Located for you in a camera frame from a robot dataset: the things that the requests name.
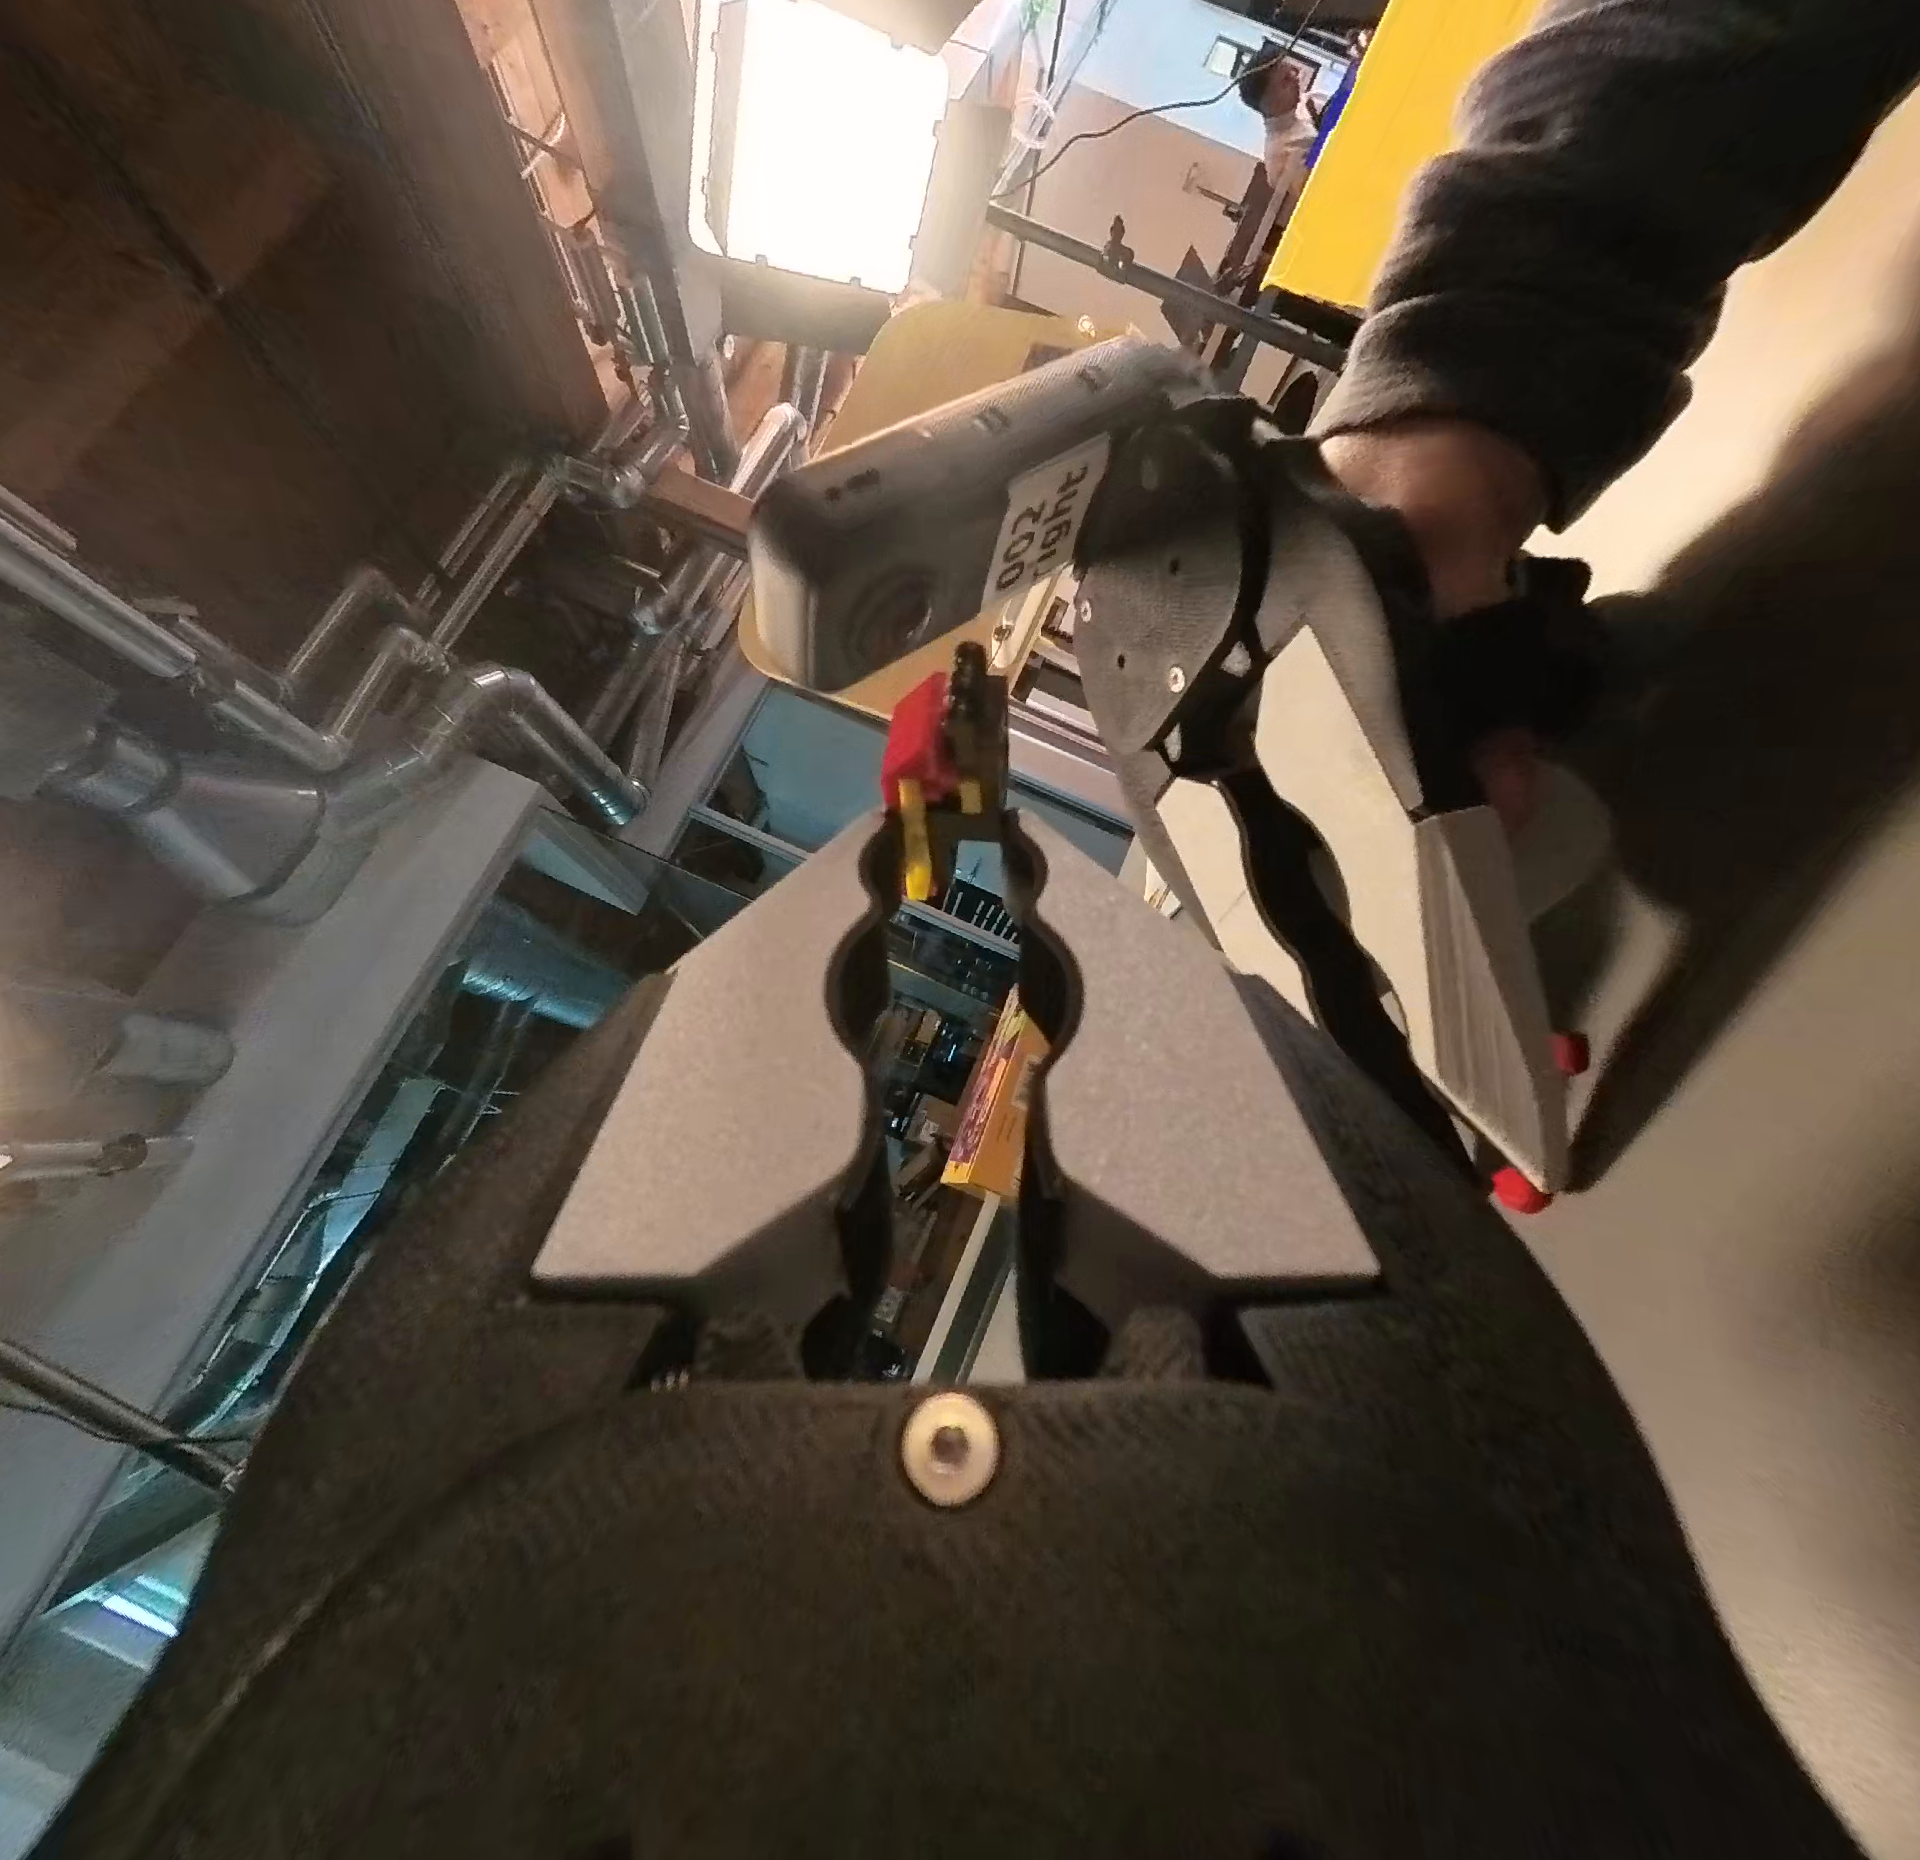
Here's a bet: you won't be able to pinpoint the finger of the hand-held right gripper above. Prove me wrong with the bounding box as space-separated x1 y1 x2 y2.
1252 615 1577 1201
1123 750 1479 1180

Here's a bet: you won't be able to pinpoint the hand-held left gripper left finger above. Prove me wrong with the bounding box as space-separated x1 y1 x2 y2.
532 810 902 1352

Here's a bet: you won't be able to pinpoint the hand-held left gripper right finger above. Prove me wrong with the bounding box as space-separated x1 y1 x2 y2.
996 810 1381 1352

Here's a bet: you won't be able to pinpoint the red yellow lego body assembly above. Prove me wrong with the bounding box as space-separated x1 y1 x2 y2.
879 642 1025 906

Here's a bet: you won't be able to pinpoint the colourful cardboard lego box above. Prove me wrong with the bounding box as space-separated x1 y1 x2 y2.
942 987 1056 1196

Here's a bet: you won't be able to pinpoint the person's right hand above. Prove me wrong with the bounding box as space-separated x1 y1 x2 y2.
1316 433 1550 843

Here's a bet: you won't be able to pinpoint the silver ventilation ducts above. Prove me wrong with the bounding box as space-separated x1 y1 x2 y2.
0 390 820 932

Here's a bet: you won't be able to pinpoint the yellow plastic bin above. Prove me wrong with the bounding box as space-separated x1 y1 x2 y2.
1263 0 1570 320

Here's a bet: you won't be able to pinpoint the bright ceiling light panel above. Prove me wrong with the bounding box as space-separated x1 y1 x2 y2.
683 0 954 301

